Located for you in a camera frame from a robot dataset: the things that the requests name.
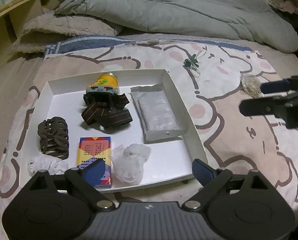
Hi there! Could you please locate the black hair claw clip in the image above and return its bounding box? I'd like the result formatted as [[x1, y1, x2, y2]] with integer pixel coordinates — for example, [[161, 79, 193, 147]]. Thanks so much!
[[37, 116, 69, 160]]

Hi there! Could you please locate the yellow headlamp with strap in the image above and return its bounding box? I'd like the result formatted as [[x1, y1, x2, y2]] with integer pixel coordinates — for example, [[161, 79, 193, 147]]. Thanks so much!
[[81, 73, 133, 128]]

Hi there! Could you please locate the grey foil pouch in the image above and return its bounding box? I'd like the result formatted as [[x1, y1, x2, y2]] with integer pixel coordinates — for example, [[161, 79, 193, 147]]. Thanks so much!
[[131, 84, 187, 142]]

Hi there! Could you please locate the colourful card box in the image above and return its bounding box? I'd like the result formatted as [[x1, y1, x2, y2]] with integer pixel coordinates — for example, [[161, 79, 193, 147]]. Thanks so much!
[[77, 137, 112, 188]]

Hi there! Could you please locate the white grey knitted scrunchie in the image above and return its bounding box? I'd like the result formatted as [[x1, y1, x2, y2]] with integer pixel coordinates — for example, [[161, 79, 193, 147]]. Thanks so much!
[[28, 154, 69, 176]]

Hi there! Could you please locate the white shallow cardboard tray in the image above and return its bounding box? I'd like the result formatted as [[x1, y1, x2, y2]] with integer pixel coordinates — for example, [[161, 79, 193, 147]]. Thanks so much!
[[19, 69, 208, 193]]

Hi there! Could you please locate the cartoon print bed sheet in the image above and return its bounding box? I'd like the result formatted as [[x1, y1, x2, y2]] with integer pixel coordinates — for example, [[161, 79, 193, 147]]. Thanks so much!
[[0, 38, 298, 239]]

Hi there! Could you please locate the grey-green duvet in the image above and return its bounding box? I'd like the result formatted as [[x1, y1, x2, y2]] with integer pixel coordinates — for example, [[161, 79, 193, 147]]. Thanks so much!
[[56, 0, 298, 53]]

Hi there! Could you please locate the beige fluffy blanket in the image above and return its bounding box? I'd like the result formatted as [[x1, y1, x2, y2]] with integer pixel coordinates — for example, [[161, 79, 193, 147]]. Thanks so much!
[[12, 11, 123, 54]]

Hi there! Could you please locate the wooden headboard shelf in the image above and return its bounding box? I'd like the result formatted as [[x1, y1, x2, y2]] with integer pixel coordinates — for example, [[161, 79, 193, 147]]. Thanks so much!
[[0, 0, 58, 65]]

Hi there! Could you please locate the clear bag of beige cords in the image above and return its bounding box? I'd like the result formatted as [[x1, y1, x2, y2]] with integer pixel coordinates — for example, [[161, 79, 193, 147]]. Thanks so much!
[[240, 74, 263, 98]]

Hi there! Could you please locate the green hair clip with cord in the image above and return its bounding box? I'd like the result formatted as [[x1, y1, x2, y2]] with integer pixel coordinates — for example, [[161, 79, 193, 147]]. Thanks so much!
[[184, 50, 207, 77]]

